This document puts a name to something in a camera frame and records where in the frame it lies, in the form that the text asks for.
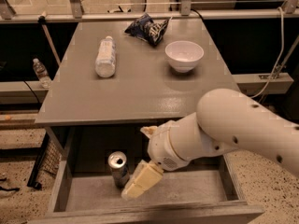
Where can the white bowl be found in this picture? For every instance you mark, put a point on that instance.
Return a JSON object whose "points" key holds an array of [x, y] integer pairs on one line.
{"points": [[183, 56]]}

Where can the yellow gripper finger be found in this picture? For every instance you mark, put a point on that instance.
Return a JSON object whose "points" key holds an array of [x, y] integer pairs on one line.
{"points": [[145, 176], [149, 131]]}

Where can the black wire basket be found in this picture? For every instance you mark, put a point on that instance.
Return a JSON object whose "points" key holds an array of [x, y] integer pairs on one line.
{"points": [[47, 160]]}

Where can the metal railing frame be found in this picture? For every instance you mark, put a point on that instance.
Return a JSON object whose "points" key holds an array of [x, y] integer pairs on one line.
{"points": [[134, 10]]}

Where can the grey counter cabinet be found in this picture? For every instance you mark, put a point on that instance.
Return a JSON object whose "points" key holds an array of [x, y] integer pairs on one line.
{"points": [[144, 86]]}

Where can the wooden broom stick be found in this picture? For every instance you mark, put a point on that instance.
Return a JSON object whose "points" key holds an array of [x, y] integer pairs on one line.
{"points": [[42, 21]]}

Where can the blue crumpled chip bag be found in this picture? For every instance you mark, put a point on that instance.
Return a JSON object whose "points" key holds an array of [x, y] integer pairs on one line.
{"points": [[146, 29]]}

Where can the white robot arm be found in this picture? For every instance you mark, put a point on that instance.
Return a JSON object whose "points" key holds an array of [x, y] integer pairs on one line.
{"points": [[225, 120]]}

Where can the small water bottle standing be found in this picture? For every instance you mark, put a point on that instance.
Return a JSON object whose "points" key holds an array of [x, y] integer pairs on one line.
{"points": [[42, 73]]}

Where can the clear plastic bottle lying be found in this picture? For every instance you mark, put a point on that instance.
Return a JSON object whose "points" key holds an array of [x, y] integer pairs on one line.
{"points": [[105, 63]]}

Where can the silver redbull can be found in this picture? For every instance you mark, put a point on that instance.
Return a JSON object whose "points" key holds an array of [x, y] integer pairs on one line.
{"points": [[117, 162]]}

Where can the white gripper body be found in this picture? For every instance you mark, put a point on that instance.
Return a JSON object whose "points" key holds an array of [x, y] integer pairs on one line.
{"points": [[161, 148]]}

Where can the grey open top drawer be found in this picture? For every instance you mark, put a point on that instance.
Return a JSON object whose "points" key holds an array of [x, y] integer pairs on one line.
{"points": [[205, 192]]}

